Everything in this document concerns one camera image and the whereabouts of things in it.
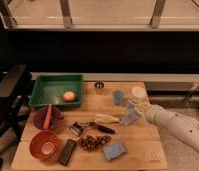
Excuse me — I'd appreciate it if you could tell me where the grey blue towel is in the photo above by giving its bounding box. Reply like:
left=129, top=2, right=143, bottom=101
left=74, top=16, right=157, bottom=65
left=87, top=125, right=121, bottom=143
left=120, top=100, right=138, bottom=126

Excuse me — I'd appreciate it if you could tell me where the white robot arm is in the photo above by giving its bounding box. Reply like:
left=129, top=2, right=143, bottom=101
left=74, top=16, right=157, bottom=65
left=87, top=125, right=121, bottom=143
left=135, top=103, right=199, bottom=153

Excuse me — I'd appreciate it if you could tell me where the white plastic cup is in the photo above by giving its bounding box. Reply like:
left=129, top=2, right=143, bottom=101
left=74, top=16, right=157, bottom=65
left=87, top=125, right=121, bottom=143
left=131, top=86, right=146, bottom=103

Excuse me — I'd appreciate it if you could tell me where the blue plastic cup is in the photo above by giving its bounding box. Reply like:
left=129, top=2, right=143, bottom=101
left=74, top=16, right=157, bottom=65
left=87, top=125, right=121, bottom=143
left=112, top=90, right=124, bottom=105

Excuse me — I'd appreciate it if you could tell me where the small metal cup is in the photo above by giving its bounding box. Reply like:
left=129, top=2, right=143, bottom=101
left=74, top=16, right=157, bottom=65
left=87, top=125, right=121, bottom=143
left=94, top=81, right=105, bottom=90

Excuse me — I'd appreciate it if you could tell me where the blue sponge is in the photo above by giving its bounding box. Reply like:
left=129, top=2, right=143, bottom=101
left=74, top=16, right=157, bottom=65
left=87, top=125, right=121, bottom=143
left=102, top=141, right=127, bottom=161

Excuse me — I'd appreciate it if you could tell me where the bunch of red grapes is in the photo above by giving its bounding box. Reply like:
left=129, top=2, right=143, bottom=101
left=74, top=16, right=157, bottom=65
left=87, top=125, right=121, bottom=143
left=78, top=135, right=111, bottom=151

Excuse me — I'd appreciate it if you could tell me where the small metal clip tool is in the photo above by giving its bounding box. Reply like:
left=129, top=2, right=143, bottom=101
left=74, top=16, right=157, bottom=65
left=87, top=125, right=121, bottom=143
left=69, top=122, right=83, bottom=136

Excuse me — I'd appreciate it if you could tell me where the apple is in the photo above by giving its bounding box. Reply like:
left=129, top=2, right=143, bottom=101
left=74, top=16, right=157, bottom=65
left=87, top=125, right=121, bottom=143
left=62, top=91, right=76, bottom=102

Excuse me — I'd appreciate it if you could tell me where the black remote control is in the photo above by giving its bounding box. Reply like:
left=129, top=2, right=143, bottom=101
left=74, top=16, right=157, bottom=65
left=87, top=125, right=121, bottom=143
left=58, top=139, right=76, bottom=166

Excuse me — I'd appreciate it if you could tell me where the green plastic tray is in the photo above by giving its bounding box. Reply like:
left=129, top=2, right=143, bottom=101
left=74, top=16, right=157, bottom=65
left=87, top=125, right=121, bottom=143
left=29, top=74, right=83, bottom=109

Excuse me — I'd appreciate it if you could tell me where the orange carrot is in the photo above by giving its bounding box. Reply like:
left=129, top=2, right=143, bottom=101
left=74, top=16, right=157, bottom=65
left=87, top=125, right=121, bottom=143
left=43, top=104, right=52, bottom=129

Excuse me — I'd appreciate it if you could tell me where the orange bowl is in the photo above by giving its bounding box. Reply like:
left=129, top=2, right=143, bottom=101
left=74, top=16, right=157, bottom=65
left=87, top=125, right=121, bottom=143
left=29, top=130, right=58, bottom=160

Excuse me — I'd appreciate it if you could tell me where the black chair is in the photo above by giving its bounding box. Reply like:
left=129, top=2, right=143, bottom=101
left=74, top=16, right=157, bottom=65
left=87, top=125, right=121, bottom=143
left=0, top=65, right=32, bottom=139

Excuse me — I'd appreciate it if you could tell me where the black handled peeler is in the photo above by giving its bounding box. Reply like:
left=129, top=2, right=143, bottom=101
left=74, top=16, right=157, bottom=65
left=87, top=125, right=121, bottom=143
left=80, top=121, right=116, bottom=134

